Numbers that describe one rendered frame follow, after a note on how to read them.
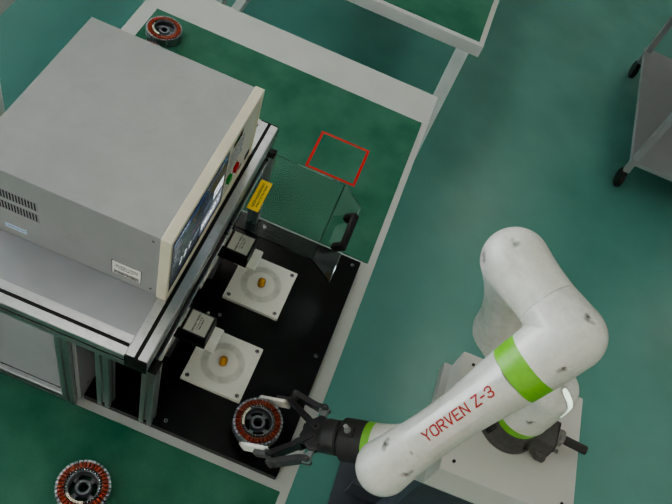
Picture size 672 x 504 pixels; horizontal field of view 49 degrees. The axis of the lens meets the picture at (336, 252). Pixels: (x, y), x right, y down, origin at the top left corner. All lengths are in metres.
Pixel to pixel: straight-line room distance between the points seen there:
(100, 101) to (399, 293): 1.75
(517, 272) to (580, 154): 2.60
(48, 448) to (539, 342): 1.06
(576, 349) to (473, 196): 2.18
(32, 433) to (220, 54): 1.31
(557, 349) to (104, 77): 0.99
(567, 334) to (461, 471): 0.60
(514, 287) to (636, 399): 1.97
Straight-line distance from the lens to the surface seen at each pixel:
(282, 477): 1.77
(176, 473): 1.75
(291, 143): 2.27
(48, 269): 1.54
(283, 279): 1.95
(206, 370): 1.80
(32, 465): 1.76
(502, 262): 1.33
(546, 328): 1.29
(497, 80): 4.01
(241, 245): 1.81
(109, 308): 1.49
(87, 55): 1.61
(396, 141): 2.39
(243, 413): 1.71
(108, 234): 1.40
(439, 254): 3.15
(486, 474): 1.81
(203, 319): 1.70
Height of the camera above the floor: 2.42
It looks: 54 degrees down
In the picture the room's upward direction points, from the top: 24 degrees clockwise
